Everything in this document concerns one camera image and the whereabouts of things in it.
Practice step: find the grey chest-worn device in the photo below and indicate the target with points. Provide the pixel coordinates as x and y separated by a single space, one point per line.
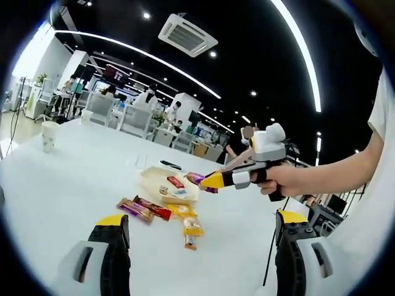
367 37

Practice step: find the yellow bun food packet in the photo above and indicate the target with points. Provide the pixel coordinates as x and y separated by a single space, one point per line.
183 210
192 226

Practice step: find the potted green plant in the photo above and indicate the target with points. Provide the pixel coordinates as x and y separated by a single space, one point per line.
41 77

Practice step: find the person's right hand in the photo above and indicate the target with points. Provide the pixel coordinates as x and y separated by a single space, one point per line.
284 182

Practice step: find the cream hexagonal container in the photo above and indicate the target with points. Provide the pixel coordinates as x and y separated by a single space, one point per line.
151 175

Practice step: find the brown purple-label food bar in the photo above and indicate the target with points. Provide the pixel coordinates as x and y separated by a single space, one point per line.
135 209

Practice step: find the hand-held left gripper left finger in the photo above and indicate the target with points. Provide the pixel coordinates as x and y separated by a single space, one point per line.
108 246

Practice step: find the ceiling air conditioner vent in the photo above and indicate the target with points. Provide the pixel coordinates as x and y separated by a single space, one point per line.
188 35

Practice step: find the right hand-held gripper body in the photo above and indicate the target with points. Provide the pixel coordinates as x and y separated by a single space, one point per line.
271 142

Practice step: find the hanging dark display screen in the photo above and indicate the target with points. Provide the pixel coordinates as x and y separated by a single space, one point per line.
115 74

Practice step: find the white mesh office chair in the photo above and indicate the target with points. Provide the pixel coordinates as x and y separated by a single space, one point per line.
46 92
137 120
100 108
183 142

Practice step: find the red food packet white print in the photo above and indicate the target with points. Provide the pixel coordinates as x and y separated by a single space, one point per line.
176 182

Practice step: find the long ceiling light strip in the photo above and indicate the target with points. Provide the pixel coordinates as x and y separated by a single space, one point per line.
139 51
310 61

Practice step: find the person's white shirt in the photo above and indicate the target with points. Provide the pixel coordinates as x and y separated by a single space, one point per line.
367 234

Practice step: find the purple brown food packet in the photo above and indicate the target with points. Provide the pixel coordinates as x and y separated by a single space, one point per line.
197 178

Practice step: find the dark red food bar packet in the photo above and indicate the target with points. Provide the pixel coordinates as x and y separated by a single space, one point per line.
152 208

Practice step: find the printed white paper cup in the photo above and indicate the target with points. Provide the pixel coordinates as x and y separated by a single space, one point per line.
49 137

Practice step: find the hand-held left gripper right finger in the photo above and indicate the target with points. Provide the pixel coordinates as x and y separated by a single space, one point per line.
288 249

